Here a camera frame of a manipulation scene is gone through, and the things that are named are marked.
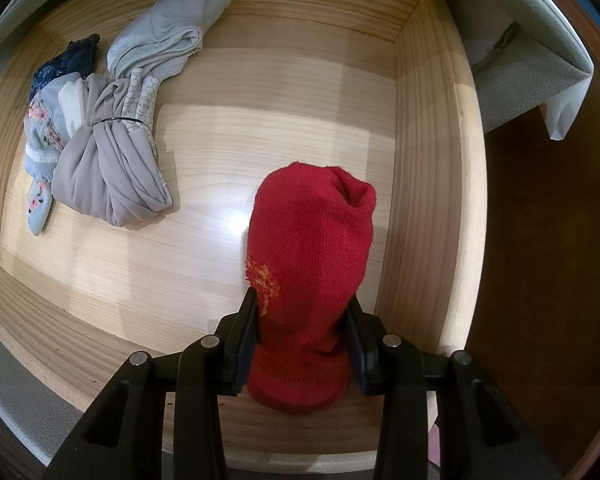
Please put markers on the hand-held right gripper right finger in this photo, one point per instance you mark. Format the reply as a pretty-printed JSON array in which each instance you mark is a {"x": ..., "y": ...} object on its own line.
[{"x": 357, "y": 360}]

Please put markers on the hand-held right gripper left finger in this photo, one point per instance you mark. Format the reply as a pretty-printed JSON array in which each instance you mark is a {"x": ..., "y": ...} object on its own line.
[{"x": 245, "y": 345}]

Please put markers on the red knit sock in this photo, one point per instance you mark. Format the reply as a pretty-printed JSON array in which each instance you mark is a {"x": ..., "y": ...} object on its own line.
[{"x": 305, "y": 260}]

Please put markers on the light wooden drawer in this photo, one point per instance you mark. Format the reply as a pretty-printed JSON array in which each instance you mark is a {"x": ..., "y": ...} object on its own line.
[{"x": 280, "y": 110}]

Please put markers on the pale blue underwear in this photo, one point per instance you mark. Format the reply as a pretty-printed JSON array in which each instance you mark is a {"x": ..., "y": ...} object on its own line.
[{"x": 160, "y": 35}]

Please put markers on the navy lace underwear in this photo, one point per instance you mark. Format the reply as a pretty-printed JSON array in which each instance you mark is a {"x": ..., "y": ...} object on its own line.
[{"x": 67, "y": 65}]

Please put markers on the taupe underwear bundle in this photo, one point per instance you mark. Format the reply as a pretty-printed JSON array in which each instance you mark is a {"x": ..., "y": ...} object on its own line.
[{"x": 110, "y": 175}]

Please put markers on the light blue floral sock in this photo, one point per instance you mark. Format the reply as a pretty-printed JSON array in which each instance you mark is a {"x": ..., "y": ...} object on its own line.
[{"x": 40, "y": 160}]

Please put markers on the white dotted cloth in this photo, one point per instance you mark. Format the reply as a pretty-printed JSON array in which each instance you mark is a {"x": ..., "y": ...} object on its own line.
[{"x": 562, "y": 110}]

